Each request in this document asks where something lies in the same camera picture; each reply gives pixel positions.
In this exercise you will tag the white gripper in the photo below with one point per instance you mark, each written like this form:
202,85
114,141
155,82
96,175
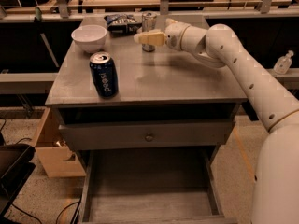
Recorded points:
173,35

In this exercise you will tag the silver redbull can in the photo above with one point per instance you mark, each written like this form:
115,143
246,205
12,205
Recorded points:
148,23

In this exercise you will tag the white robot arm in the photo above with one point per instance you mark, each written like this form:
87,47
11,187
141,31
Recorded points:
276,189

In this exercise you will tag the blue pepsi can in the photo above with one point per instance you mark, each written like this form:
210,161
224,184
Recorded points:
104,74

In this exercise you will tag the blue chip bag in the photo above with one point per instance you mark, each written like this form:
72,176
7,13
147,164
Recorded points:
122,23

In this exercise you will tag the white bowl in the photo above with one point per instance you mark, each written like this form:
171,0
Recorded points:
90,38

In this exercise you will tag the round drawer knob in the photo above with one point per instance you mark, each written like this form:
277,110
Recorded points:
149,137

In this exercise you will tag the grey drawer cabinet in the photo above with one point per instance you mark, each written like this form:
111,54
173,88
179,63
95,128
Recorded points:
161,85

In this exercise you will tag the grey top drawer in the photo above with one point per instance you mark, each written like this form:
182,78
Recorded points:
94,136

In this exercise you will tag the clear sanitizer bottle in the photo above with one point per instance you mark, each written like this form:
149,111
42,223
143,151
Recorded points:
284,63

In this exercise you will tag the grey open bottom drawer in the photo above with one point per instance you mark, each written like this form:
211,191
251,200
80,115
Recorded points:
172,185

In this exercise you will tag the wooden box on floor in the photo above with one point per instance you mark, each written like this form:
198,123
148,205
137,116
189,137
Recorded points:
51,149

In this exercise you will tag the black bin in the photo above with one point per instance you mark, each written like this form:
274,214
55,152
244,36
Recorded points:
15,168

